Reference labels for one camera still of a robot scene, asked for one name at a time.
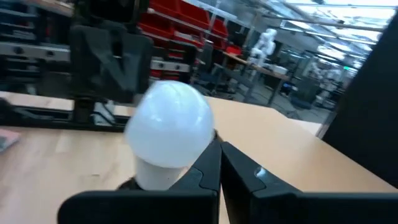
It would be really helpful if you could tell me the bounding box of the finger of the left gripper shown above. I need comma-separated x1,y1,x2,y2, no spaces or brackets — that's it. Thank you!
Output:
70,24,116,101
114,32,154,104

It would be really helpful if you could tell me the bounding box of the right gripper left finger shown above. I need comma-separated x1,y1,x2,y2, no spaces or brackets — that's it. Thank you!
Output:
57,140,222,224

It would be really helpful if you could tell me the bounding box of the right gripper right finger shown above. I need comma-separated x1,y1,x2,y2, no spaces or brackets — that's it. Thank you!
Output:
220,141,398,224

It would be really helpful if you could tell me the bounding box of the white light bulb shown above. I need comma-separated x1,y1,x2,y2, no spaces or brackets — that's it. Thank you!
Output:
124,80,216,191

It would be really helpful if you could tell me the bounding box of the red plastic storage bin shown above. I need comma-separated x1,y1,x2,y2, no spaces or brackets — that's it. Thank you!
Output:
211,18,229,39
149,0,181,16
178,1,211,30
138,14,175,40

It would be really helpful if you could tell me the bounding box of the black folding partition screen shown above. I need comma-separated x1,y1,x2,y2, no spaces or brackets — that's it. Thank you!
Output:
322,12,398,189

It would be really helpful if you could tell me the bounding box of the wooden robot workbench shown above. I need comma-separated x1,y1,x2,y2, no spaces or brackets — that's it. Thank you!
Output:
222,51,292,106

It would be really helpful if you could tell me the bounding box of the black aluminium table frame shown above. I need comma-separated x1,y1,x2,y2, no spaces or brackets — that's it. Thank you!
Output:
0,104,133,133

